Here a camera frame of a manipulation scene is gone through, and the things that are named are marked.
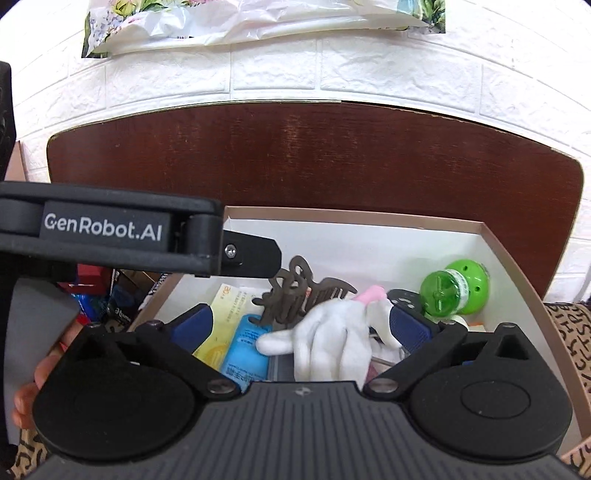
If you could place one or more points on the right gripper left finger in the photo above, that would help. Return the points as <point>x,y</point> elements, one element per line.
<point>172,345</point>

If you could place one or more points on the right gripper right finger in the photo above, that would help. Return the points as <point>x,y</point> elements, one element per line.
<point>431,347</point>

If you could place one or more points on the green mosquito repellent bottle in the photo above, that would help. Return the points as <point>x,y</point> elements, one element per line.
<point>461,288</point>

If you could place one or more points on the dark red gift box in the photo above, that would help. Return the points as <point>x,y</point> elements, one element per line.
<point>89,280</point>

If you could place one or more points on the white pink glove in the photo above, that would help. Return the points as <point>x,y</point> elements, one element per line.
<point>337,339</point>

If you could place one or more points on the brown hair claw clip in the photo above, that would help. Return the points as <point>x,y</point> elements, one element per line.
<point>294,292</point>

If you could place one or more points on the person's left hand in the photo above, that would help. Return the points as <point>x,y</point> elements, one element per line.
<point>27,393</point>

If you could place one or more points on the black car key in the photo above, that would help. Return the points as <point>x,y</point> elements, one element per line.
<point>405,299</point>

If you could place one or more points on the black box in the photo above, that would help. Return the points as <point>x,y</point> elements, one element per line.
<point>130,292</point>

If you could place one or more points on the yellow card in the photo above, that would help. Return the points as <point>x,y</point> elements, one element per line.
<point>228,306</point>

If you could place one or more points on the blue medicine box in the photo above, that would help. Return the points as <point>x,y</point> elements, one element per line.
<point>243,363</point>

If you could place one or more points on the brown cardboard storage box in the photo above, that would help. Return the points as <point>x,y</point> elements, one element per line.
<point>399,251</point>

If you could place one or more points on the blue card pack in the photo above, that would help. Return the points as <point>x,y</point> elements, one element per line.
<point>93,307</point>

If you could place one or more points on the lettered leopard tablecloth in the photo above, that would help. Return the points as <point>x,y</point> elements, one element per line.
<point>572,321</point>

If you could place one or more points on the dark brown wooden board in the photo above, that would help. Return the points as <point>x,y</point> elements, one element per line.
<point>346,156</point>

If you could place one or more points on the floral plastic bag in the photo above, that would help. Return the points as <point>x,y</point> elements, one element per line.
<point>118,27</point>

